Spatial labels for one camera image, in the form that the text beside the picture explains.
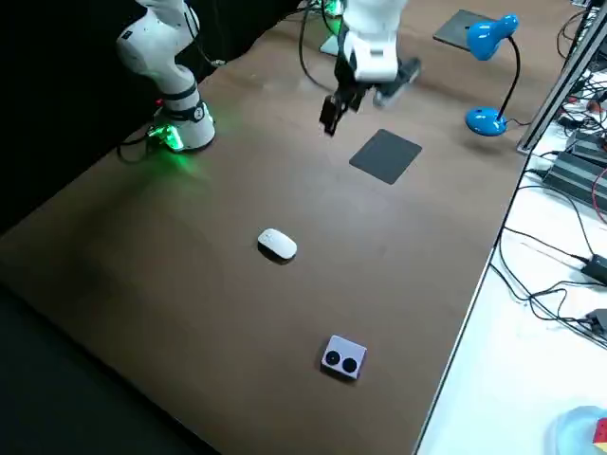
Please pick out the pale blue round object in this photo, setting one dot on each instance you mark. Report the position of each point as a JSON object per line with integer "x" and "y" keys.
{"x": 571, "y": 433}

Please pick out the white computer mouse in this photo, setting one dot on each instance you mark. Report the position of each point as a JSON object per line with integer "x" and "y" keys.
{"x": 277, "y": 244}

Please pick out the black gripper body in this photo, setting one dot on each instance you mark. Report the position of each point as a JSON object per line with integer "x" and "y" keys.
{"x": 353, "y": 87}

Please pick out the black power adapter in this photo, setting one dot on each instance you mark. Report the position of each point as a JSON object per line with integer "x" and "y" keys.
{"x": 596, "y": 269}

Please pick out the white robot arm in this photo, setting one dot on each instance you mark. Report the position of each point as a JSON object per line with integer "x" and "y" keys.
{"x": 156, "y": 57}

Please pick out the finned power supply brick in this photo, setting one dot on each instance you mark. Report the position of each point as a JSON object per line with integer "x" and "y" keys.
{"x": 576, "y": 177}
{"x": 588, "y": 142}

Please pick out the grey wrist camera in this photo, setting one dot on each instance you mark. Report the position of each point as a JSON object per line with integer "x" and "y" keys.
{"x": 400, "y": 80}

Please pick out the small purple box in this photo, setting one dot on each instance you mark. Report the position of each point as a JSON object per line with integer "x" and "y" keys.
{"x": 343, "y": 358}

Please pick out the red yellow cube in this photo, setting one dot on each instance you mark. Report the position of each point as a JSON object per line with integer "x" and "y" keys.
{"x": 600, "y": 441}

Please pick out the aluminium frame post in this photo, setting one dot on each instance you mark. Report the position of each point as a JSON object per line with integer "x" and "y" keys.
{"x": 545, "y": 114}

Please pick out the silver laptop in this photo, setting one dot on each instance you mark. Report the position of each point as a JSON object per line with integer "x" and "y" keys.
{"x": 453, "y": 28}

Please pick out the black mouse pad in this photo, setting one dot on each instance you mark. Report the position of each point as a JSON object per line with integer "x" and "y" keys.
{"x": 385, "y": 156}

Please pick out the blue desk lamp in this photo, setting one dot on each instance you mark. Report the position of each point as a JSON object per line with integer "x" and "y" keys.
{"x": 488, "y": 35}

